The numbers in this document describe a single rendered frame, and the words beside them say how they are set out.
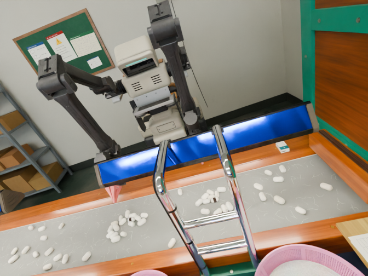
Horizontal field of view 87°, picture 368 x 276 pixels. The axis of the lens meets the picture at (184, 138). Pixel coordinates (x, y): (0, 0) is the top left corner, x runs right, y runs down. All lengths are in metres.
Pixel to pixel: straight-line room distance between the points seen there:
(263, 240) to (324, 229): 0.17
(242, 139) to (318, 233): 0.35
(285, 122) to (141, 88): 0.88
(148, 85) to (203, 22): 1.55
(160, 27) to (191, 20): 1.89
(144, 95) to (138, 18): 1.51
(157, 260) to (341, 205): 0.61
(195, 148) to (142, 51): 0.73
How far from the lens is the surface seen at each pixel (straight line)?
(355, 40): 0.74
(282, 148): 0.96
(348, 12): 0.73
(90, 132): 0.93
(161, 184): 0.43
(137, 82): 1.22
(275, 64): 2.95
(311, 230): 0.72
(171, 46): 0.73
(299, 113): 0.57
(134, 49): 1.16
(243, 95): 2.89
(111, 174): 0.62
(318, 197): 0.83
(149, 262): 0.77
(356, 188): 0.78
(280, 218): 0.77
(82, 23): 2.72
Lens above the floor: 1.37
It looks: 29 degrees down
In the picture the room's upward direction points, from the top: 22 degrees counter-clockwise
